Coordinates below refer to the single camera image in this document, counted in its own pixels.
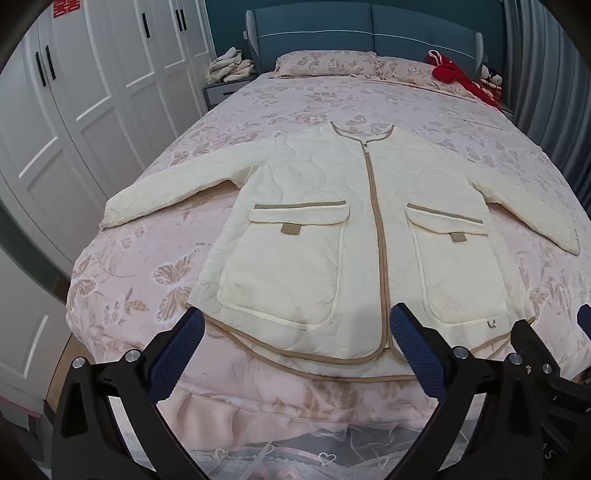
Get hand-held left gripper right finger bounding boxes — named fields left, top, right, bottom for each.
left=389, top=302, right=542, bottom=480

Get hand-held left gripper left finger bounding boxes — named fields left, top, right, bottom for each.
left=50, top=307, right=219, bottom=480

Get cream quilted jacket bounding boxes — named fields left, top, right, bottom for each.
left=99, top=121, right=581, bottom=385

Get pile of beige clothes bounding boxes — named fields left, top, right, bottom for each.
left=207, top=47, right=257, bottom=84

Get white lace bed skirt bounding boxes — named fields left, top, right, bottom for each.
left=185, top=415, right=462, bottom=480

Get grey curtain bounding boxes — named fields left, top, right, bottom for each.
left=501, top=0, right=591, bottom=208

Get plush dolls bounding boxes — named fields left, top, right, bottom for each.
left=478, top=62, right=505, bottom=100

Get grey nightstand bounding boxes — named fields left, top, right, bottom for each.
left=204, top=76, right=254, bottom=112

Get white wardrobe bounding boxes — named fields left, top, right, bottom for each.
left=0, top=0, right=214, bottom=416

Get red garment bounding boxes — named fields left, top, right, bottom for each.
left=427, top=50, right=502, bottom=109

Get pink floral pillow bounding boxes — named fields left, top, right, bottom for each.
left=376, top=56, right=476, bottom=97
left=274, top=50, right=379, bottom=79

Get teal padded headboard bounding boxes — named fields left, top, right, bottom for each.
left=245, top=4, right=485, bottom=77

